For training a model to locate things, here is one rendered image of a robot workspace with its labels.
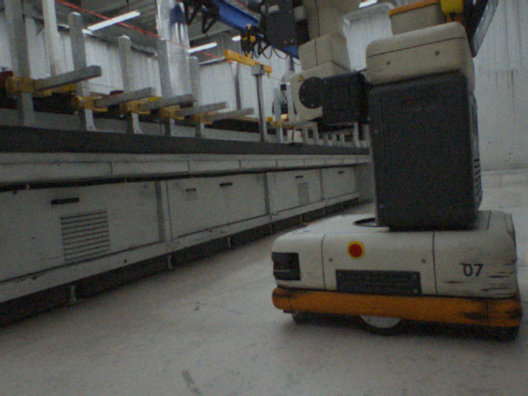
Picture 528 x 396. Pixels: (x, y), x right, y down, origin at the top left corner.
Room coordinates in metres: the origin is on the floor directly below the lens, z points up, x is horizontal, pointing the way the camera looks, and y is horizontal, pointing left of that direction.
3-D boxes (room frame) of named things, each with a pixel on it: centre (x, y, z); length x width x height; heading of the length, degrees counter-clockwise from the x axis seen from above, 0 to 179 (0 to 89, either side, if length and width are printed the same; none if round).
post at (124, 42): (1.96, 0.51, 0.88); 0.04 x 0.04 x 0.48; 61
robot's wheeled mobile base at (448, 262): (1.47, -0.45, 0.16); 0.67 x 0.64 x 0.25; 61
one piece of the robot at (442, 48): (1.43, -0.53, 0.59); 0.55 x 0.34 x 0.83; 151
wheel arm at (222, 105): (2.17, 0.29, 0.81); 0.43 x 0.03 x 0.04; 61
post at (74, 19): (1.74, 0.63, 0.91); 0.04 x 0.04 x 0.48; 61
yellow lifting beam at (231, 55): (8.56, -0.10, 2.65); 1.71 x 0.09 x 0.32; 151
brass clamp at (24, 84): (1.54, 0.74, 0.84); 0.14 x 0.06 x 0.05; 151
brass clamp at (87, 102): (1.76, 0.62, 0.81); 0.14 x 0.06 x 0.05; 151
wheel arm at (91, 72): (1.51, 0.65, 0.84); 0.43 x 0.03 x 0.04; 61
